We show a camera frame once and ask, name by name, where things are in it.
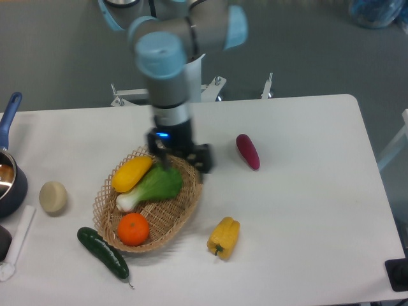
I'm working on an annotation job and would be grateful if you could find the yellow bell pepper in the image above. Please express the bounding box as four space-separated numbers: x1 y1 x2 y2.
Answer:
207 217 240 260

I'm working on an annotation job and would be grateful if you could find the white plastic utensil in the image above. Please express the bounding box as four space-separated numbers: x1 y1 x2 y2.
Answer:
1 205 36 282

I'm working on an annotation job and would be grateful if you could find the beige round potato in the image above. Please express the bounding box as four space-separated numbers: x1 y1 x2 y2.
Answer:
39 181 68 214

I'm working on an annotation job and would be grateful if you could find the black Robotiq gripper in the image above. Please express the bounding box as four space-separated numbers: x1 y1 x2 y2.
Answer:
147 119 214 174

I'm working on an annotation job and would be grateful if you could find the yellow mango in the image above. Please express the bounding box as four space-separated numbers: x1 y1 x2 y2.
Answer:
112 156 153 193

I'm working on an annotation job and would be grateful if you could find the orange tangerine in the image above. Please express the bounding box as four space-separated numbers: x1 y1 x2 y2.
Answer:
117 213 149 247

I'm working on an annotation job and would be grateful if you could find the dark round object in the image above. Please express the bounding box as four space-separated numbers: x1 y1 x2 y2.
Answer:
0 226 12 261

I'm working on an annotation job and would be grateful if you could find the blue handled saucepan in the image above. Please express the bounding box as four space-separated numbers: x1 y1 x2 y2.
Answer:
1 92 28 218

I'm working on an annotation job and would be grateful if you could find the blue plastic bag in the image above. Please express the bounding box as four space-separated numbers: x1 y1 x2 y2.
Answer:
348 0 407 29

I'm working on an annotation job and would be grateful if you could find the purple sweet potato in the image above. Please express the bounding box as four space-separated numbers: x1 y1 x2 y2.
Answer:
236 134 261 171

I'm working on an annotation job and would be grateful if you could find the green bok choy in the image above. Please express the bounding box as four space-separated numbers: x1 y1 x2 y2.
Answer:
116 163 183 212

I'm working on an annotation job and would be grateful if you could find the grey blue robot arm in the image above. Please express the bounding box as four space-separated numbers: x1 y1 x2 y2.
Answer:
98 1 248 173

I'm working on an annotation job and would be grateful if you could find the dark green cucumber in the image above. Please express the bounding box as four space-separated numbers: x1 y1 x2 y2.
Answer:
76 227 135 289

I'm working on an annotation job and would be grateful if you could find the woven wicker basket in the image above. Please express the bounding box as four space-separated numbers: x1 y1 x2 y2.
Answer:
92 146 203 253

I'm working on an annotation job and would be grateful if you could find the white frame at right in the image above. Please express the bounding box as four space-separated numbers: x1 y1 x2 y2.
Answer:
377 109 407 172

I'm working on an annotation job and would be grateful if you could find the black device at edge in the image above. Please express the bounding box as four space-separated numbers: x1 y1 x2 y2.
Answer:
384 258 408 292

